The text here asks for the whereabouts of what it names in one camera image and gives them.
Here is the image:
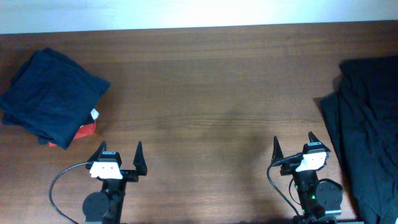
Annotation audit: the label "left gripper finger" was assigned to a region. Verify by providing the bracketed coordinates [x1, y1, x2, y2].
[87, 141, 107, 162]
[133, 141, 147, 175]

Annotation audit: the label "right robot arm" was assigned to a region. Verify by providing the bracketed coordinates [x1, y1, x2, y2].
[267, 132, 343, 224]

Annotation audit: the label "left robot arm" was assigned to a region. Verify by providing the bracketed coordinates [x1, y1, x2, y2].
[82, 141, 147, 224]

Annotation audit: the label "folded navy blue garment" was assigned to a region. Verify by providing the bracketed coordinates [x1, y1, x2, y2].
[1, 48, 110, 149]

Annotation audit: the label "black shorts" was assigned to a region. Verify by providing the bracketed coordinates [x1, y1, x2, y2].
[320, 56, 397, 223]

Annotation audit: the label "folded red garment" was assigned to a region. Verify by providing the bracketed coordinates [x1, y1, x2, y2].
[40, 108, 100, 150]

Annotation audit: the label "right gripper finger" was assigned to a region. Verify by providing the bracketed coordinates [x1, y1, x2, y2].
[308, 131, 331, 153]
[271, 136, 284, 164]

